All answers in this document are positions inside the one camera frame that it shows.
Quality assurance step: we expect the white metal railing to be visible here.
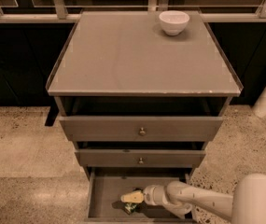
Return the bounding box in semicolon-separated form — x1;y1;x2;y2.
0;0;266;24

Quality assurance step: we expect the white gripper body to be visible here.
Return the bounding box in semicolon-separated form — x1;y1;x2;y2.
143;185;167;205

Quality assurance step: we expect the green soda can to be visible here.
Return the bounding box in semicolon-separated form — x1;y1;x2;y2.
124;203;140;215

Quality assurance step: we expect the grey drawer cabinet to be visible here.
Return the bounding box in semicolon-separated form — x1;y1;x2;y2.
47;11;243;175

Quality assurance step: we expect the bottom grey drawer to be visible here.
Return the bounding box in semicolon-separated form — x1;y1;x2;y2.
85;168;197;224

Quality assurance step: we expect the top grey drawer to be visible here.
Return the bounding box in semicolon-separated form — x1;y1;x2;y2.
60;116;223;142

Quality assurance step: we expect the top brass knob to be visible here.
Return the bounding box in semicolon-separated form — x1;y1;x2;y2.
138;127;147;136

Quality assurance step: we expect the middle grey drawer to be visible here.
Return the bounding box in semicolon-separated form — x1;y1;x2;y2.
76;149;205;168

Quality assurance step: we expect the grey drawer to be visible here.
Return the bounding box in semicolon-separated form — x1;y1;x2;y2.
85;168;197;224
76;149;205;168
60;116;223;142

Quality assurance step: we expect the white ceramic bowl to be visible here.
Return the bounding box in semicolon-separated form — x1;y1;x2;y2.
159;10;189;35

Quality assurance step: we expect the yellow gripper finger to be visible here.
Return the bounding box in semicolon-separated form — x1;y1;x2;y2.
120;190;144;203

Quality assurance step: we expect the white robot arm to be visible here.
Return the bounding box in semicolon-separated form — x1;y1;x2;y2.
120;174;266;224

